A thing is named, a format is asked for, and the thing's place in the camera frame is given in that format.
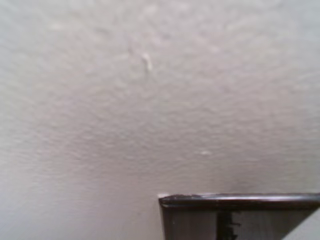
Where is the dark light switch plate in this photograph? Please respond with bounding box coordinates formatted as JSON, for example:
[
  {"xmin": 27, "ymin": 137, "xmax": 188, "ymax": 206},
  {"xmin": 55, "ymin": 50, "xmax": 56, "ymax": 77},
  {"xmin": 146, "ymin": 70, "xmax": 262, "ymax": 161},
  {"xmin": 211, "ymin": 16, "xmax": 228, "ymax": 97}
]
[{"xmin": 157, "ymin": 192, "xmax": 320, "ymax": 240}]

